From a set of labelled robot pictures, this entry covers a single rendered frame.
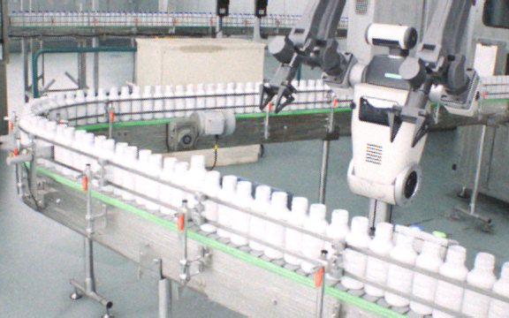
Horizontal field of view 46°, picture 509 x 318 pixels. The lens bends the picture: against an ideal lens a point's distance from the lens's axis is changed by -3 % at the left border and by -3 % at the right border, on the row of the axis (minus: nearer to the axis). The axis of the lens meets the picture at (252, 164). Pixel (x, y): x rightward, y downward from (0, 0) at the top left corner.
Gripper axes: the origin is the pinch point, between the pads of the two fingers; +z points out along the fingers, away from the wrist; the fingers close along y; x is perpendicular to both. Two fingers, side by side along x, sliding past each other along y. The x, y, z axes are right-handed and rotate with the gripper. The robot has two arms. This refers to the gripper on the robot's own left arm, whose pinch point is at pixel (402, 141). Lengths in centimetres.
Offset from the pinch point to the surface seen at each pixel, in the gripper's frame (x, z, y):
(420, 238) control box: -10.4, 24.5, 17.1
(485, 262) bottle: -26, 27, 38
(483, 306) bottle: -22, 35, 39
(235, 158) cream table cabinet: 330, -31, -309
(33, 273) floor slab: 88, 104, -231
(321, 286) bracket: -27, 43, 5
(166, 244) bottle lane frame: -14, 49, -53
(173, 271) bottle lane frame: -11, 55, -49
